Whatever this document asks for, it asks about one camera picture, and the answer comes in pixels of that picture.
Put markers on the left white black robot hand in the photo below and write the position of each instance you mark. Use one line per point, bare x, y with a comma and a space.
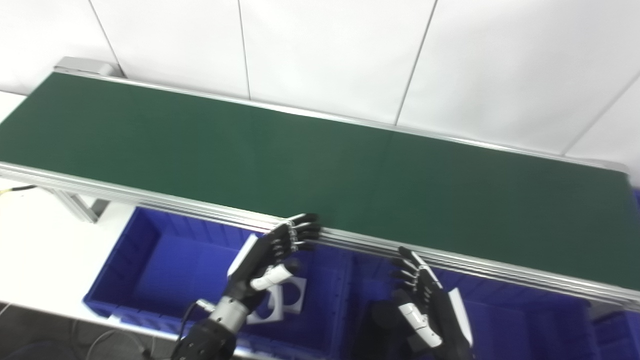
260, 260

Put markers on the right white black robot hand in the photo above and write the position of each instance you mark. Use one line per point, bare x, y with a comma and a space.
440, 315

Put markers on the black block part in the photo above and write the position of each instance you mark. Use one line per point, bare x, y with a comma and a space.
382, 315

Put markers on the aluminium conveyor leg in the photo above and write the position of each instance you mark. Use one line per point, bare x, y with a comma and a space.
80, 205

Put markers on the grey conveyor end housing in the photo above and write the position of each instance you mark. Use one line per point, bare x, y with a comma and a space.
85, 66

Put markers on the green conveyor belt aluminium frame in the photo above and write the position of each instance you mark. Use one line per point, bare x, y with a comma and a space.
325, 165

